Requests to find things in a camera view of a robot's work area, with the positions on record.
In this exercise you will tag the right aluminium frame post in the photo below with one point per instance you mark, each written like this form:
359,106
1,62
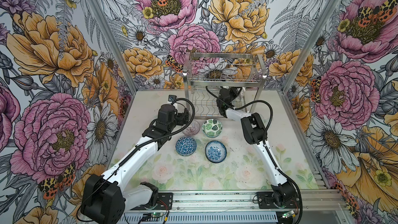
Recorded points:
305,51

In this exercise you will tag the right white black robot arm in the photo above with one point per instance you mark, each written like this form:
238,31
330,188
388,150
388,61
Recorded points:
255,133

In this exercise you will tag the aluminium front rail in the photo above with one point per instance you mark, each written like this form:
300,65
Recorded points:
242,201

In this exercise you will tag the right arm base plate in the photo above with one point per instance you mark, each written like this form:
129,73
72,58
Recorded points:
272,200

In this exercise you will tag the blue floral pattern bowl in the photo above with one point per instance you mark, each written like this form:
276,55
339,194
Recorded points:
215,152

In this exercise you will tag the white vented cable duct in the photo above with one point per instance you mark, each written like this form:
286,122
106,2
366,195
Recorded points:
201,218

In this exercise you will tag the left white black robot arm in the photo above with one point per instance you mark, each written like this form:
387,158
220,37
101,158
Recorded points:
105,200

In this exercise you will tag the steel two-tier dish rack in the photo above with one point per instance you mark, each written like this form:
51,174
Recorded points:
204,74

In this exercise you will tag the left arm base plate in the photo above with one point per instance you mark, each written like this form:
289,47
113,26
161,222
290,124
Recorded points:
164,202

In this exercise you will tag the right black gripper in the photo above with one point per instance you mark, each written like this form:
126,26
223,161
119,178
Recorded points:
233,89

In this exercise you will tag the blue geometric pattern bowl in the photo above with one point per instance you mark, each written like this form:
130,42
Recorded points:
186,146

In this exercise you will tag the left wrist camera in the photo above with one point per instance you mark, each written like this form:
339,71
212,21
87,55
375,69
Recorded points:
171,99

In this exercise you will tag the green leaf pattern bowl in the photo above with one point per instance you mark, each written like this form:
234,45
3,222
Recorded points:
212,128

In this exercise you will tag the aluminium frame post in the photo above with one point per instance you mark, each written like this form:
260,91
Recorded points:
98,14
305,51

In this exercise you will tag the left aluminium frame post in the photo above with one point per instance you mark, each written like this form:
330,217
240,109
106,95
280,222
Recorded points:
98,14

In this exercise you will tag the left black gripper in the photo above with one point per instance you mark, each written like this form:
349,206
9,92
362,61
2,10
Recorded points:
181,115

